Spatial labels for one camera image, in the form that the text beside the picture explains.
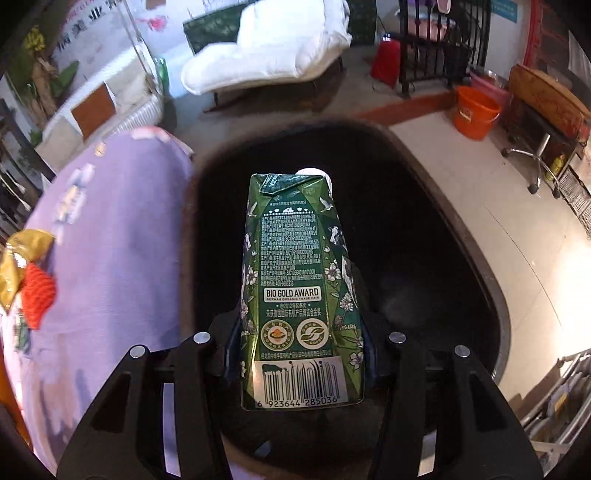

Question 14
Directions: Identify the red bag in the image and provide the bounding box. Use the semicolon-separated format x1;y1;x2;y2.
370;39;402;88

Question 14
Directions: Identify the white wicker basket shelf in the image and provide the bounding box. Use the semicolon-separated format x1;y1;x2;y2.
551;161;591;236

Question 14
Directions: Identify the orange seat cushion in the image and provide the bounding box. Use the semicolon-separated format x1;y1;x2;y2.
71;85;115;139

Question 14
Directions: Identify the black metal shelf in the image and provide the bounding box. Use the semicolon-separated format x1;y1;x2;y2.
0;99;56;232

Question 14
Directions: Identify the wall poster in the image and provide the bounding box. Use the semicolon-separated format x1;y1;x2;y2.
51;0;195;88

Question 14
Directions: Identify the black metal rack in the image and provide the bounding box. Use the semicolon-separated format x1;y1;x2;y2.
398;0;490;95

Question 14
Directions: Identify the yellow bottle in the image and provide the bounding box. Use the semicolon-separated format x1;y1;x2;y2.
545;154;566;182

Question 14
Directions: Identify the purple floral tablecloth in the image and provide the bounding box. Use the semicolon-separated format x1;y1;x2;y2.
0;127;195;468

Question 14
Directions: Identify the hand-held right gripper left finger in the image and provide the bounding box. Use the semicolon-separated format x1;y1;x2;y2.
56;310;243;480

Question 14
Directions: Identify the pink plastic bucket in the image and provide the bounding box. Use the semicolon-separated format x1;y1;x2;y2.
470;73;512;109

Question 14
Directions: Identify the green milk carton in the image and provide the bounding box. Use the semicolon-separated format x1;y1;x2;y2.
240;168;366;411

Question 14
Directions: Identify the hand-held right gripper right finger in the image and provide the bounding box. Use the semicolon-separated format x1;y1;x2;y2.
361;310;546;480

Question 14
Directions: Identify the dark brown trash bin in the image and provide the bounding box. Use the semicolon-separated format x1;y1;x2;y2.
182;121;512;464

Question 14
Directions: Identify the red foam fruit net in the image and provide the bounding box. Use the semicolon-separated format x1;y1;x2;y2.
21;263;58;329

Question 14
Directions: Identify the white cushioned rocking chair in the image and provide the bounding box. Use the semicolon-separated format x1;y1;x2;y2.
180;0;354;114

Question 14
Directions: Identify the pink basin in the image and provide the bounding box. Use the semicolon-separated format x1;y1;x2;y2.
411;14;455;41

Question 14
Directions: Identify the artificial plant decoration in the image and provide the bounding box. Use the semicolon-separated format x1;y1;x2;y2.
21;25;79;121

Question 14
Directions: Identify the orange plastic bucket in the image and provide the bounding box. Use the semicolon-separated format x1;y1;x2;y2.
453;85;502;141

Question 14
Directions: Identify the white wicker bench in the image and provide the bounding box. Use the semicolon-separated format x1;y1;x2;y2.
34;44;164;162

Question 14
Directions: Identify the white wire rack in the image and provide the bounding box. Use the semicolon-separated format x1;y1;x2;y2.
519;351;591;462

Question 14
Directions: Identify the green patterned counter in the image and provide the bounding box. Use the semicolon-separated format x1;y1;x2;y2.
183;0;377;54

